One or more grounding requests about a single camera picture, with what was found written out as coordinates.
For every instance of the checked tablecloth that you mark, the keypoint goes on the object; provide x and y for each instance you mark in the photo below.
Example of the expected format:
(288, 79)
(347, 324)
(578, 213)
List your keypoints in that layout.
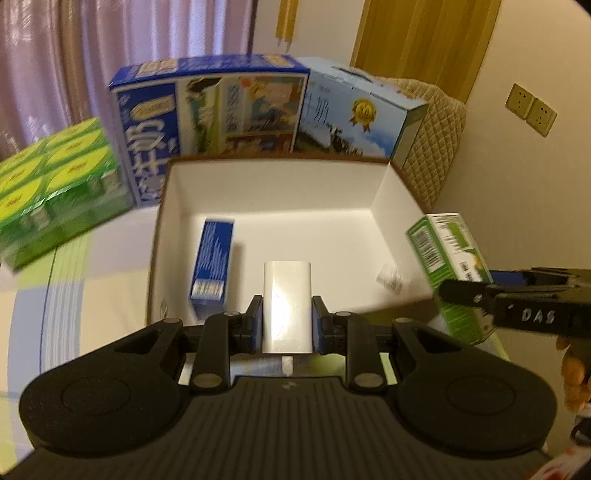
(83, 295)

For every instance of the green drink carton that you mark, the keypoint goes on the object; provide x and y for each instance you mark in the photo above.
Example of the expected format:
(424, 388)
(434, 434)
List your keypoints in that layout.
(445, 249)

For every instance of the light blue milk carton box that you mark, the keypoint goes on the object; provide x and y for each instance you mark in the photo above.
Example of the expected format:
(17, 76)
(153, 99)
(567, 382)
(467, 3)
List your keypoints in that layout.
(351, 115)

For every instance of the wrapped pack of green cartons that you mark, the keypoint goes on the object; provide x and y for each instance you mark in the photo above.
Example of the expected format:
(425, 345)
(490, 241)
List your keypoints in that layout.
(55, 184)

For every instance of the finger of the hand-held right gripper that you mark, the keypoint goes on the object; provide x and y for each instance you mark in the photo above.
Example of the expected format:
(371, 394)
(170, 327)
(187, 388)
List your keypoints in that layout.
(535, 275)
(461, 291)

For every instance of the pink curtain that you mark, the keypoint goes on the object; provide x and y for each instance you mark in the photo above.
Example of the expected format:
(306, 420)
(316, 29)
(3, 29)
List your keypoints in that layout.
(92, 50)

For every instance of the yellow hanging tassels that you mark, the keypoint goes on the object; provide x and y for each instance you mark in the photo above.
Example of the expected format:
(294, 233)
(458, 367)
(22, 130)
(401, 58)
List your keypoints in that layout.
(284, 23)

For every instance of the beige quilted cover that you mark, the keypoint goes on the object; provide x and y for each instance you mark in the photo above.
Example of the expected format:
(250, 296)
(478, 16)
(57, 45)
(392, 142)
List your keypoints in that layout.
(438, 143)

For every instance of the small blue box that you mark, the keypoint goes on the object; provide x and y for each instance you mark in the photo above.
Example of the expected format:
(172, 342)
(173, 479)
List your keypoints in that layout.
(213, 263)

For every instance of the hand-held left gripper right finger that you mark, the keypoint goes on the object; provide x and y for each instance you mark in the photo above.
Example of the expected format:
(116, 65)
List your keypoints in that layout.
(317, 325)

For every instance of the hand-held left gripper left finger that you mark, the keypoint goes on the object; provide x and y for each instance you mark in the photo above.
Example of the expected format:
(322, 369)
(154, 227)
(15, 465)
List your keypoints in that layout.
(256, 325)

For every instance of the person's right hand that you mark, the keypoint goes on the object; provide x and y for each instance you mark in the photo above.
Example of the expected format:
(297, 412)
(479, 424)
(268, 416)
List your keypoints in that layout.
(575, 371)

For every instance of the white cardboard box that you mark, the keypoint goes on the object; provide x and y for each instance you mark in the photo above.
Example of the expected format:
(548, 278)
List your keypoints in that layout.
(277, 198)

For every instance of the white plastic case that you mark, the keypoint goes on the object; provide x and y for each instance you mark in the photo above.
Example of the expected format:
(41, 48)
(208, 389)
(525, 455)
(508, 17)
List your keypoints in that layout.
(287, 304)

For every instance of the red white printed packet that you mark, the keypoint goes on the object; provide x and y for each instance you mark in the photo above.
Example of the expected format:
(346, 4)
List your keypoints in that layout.
(561, 466)

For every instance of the large blue milk carton box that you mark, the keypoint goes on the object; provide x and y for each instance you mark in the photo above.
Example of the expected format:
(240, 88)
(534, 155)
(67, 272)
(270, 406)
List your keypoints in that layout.
(152, 129)

